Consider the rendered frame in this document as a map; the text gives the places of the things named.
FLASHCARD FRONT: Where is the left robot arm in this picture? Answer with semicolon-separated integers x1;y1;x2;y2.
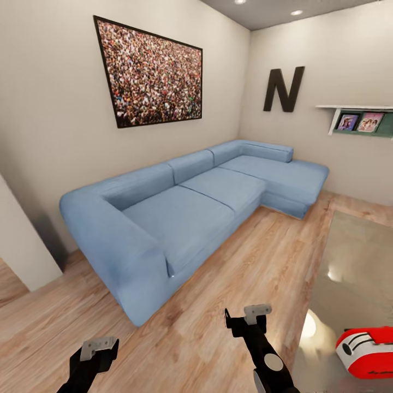
57;336;120;393

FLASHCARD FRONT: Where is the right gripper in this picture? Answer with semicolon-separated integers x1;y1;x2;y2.
225;308;267;350

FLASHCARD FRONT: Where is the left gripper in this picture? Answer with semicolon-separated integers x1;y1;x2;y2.
69;339;120;385

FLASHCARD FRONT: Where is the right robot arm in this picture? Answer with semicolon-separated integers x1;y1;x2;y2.
225;304;301;393

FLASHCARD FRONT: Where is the radio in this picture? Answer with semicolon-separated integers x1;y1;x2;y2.
336;326;393;379

